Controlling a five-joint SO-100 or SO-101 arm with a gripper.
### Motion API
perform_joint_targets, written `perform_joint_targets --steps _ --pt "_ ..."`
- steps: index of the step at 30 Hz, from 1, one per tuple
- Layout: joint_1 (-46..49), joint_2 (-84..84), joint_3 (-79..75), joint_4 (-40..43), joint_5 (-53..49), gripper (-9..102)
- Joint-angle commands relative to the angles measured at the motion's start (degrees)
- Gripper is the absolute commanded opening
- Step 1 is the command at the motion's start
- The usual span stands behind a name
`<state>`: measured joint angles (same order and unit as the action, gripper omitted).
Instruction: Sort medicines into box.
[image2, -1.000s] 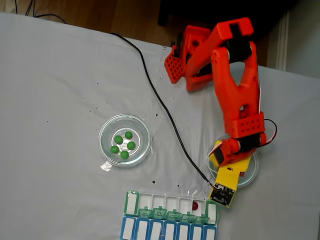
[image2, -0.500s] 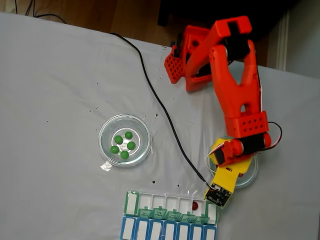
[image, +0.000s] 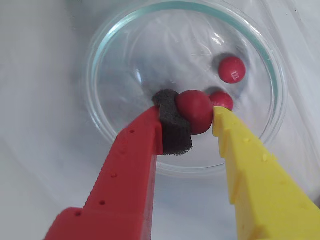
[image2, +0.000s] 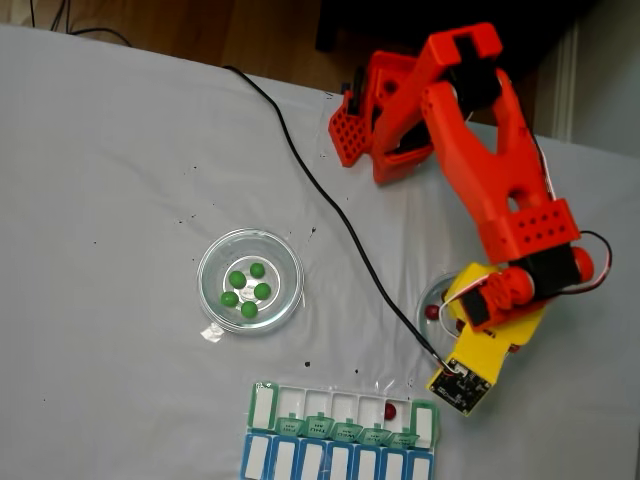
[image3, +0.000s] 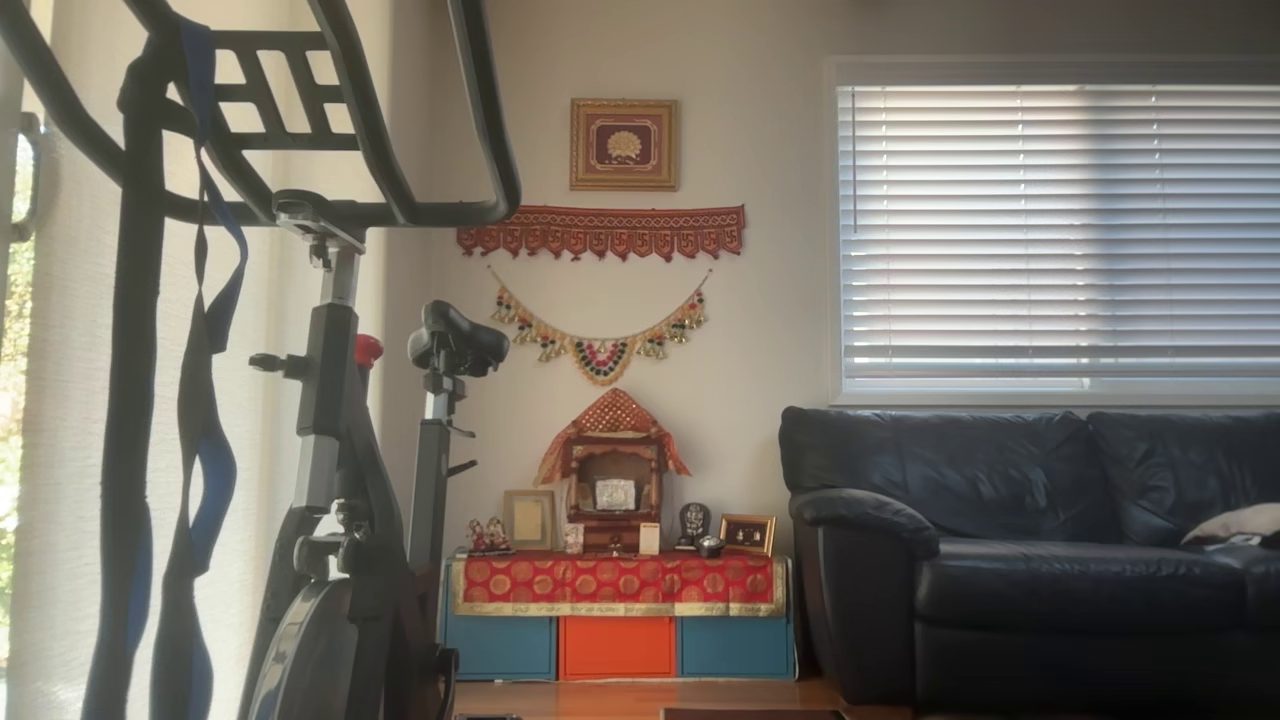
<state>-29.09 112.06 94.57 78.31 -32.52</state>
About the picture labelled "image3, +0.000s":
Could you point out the white curtain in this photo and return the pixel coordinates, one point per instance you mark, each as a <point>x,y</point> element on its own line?
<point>60,450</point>

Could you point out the red embroidered wall hanging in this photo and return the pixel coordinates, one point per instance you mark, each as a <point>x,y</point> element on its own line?
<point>600,232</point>

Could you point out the red and gold cloth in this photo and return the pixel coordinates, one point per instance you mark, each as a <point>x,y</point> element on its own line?
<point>615,582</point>

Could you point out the beaded gold garland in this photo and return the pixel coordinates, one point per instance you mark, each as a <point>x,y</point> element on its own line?
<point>600,360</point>

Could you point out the pale picture frame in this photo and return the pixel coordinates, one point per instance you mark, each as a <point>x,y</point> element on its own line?
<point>528,520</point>

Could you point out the small black bowl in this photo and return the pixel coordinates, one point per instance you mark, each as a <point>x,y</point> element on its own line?
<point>710,547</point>

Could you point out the dark rug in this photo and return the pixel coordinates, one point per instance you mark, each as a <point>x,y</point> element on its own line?
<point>750,714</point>

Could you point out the black exercise bike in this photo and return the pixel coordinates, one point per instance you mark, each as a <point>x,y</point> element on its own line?
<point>330,400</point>

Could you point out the white window blinds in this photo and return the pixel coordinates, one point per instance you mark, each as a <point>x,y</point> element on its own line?
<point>1050,250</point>

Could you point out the small white card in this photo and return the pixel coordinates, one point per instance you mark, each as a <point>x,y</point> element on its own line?
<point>649,539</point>

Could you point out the black leather sofa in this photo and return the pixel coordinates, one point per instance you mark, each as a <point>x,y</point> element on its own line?
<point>1000,480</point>

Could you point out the small gold picture frame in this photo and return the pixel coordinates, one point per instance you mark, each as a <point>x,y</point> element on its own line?
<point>747,535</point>

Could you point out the dark idol statue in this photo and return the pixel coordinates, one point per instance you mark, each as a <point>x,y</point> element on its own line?
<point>693,522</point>

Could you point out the wooden shrine with canopy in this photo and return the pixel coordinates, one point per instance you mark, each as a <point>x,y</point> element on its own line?
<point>612,460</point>

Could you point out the gold framed wall picture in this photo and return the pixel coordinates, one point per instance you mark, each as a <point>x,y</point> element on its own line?
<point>624,145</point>

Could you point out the pale cushion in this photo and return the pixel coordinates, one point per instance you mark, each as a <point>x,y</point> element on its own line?
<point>1240,525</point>

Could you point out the blue storage bin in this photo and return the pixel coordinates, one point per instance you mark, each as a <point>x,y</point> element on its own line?
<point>736,648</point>

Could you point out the pair of small figurines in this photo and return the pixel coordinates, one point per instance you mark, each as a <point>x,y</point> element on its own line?
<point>488,537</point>

